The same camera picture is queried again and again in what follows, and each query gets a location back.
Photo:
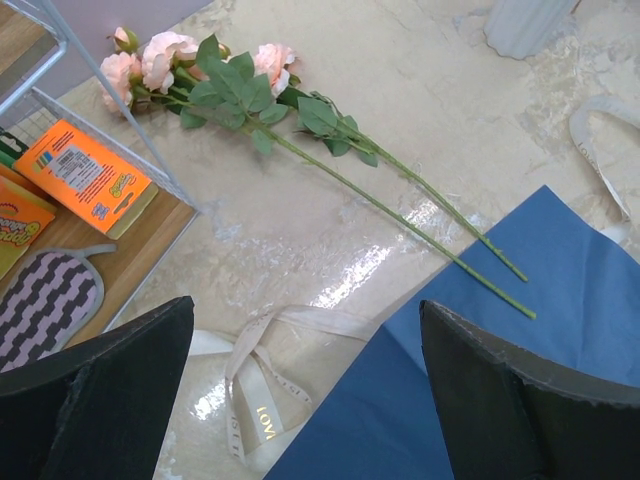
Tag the peach rose stem short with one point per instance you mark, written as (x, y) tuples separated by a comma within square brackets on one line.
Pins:
[(319, 117)]

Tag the peach rose stem long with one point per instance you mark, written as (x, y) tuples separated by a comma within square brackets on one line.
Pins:
[(204, 82)]

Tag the purple wavy striped pad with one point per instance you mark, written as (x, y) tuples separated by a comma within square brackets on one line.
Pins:
[(54, 295)]

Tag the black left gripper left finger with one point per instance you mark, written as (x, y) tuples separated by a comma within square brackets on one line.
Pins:
[(100, 409)]

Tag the blue wrapping paper sheet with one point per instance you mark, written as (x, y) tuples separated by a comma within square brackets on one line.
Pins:
[(380, 420)]

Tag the white ribbed ceramic vase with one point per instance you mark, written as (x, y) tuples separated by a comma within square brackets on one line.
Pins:
[(519, 29)]

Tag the yellow orange sponge pack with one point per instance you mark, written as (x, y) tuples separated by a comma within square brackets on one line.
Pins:
[(25, 208)]

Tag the white wire wooden shelf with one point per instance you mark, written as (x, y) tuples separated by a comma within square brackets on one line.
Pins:
[(85, 222)]

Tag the orange box on lower shelf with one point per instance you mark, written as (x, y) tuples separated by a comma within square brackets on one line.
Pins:
[(86, 177)]

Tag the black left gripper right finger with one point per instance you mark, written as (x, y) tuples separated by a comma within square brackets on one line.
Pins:
[(508, 413)]

